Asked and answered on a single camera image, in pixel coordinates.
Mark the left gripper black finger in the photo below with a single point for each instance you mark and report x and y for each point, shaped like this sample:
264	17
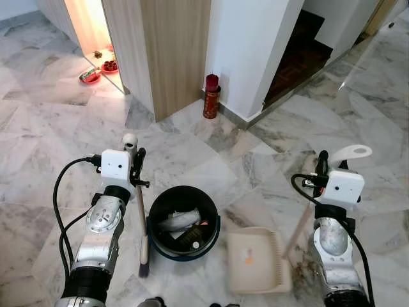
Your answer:
140	158

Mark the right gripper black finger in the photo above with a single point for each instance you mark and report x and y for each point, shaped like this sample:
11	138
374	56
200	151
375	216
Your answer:
323	161

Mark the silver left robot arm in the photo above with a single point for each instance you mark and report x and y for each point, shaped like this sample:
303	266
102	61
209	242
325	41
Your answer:
102	217

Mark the black bucket with blue rim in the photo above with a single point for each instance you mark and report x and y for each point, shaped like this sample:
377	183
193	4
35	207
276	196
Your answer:
160	198

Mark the crumpled white paper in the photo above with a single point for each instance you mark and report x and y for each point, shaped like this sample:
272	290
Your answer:
179	220

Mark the black rubbish piece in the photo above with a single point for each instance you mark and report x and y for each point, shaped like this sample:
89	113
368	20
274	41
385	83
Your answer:
192	238

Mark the red candle jar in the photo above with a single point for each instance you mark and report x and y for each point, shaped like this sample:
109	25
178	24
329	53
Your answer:
211	102

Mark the red plate with green offering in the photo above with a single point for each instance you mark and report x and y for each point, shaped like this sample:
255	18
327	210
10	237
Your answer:
89	77

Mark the red plate with red fruit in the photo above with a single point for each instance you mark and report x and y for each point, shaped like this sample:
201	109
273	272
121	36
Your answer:
110	66

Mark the dark wooden staircase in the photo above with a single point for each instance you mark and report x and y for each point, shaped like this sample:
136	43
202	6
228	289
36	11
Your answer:
297	64

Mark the light wood altar cabinet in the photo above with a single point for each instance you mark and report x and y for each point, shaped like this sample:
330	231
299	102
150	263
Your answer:
176	57

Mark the small brass ornament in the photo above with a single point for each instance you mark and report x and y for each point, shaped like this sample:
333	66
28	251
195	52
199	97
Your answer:
97	54

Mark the small orange scrap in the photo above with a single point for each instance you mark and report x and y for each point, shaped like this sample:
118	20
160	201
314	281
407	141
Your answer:
248	258

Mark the beige wooden door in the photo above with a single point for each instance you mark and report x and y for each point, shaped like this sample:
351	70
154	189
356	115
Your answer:
381	16

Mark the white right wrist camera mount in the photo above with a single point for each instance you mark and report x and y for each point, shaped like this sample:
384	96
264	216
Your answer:
342	187

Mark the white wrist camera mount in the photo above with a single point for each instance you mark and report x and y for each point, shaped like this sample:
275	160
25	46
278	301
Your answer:
342	187
116	167

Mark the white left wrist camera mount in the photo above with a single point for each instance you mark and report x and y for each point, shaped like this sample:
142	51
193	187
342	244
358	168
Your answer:
116	167

